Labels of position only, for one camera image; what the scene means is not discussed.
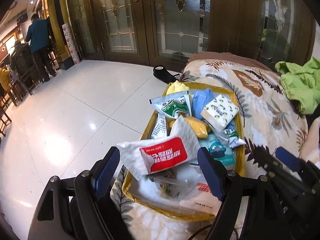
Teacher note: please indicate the teal cartoon tissue pack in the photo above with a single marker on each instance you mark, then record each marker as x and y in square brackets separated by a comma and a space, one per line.
[218, 151]

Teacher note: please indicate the red white tissue pack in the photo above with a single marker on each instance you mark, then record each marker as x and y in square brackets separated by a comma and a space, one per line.
[150, 156]

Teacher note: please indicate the leaf pattern beige blanket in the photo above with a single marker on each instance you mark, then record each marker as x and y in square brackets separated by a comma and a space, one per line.
[268, 118]

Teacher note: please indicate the black shoe on floor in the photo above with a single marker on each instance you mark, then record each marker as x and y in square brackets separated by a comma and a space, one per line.
[161, 73]

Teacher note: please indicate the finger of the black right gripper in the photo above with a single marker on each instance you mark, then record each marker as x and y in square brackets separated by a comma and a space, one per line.
[282, 177]
[305, 169]

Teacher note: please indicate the stack of white red boxes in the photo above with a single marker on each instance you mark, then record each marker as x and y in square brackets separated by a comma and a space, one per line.
[70, 43]

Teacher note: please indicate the green white medicine sachet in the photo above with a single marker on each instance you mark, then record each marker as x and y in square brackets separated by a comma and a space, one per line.
[172, 105]

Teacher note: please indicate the white box with yellow tape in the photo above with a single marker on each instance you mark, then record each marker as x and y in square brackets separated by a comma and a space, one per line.
[234, 124]

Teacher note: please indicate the yellow snack bag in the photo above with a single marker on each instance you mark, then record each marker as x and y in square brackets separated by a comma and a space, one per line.
[195, 126]

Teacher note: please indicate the green jacket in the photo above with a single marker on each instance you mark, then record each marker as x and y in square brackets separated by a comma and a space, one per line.
[301, 83]

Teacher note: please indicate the yellow terry towel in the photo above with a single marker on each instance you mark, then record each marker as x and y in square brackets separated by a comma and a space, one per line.
[177, 87]

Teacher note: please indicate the person in yellow jacket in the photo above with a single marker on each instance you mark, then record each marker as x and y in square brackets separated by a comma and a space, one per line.
[5, 77]

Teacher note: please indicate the wooden glass double door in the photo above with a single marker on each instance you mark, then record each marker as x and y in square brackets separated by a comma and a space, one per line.
[170, 32]

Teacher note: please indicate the blue terry towel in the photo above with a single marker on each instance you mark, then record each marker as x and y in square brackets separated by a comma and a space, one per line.
[200, 99]

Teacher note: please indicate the person in dark coat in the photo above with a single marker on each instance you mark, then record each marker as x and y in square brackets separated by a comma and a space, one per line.
[21, 58]

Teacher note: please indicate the white red-print plastic bag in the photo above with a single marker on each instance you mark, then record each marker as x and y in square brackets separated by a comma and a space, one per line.
[195, 202]

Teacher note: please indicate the lemon print tissue pack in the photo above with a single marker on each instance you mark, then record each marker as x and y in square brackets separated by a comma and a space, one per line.
[219, 112]

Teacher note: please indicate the brown knitted beanie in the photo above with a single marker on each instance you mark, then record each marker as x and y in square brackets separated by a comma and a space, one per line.
[166, 183]

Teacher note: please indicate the man in teal jacket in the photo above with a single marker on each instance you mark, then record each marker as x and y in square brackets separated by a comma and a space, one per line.
[38, 37]

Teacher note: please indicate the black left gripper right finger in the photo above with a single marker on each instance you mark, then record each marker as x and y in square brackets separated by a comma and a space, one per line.
[255, 199]

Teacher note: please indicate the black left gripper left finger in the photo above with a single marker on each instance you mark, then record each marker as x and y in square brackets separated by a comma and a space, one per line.
[68, 208]

